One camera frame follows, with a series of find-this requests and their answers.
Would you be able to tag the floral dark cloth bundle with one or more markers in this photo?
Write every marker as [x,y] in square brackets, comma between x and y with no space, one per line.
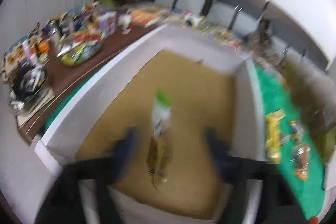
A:
[260,41]

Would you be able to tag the yellow brown snack packet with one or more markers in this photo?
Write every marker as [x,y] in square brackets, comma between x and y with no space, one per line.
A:
[158,159]

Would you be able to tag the purple white carton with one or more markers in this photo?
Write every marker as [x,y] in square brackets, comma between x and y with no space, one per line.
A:
[107,22]

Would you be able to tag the yellow red snack pouch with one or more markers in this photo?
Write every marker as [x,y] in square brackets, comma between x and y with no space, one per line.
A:
[272,143]

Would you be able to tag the snack-filled bowl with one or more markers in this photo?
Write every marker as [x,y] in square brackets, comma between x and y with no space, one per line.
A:
[79,47]

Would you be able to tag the green white snack packet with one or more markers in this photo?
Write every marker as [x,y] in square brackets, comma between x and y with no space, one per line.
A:
[161,114]

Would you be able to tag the white storage box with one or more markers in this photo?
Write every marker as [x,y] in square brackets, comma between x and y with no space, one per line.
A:
[207,84]

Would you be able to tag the orange snack packet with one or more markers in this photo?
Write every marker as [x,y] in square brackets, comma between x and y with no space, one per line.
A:
[300,152]

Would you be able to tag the black bowl with items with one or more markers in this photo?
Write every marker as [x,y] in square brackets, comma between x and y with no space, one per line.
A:
[29,81]

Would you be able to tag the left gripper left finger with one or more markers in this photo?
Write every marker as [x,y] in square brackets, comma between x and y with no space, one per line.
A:
[109,167]

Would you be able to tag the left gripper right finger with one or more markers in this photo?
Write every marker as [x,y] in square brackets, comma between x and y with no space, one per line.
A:
[238,170]

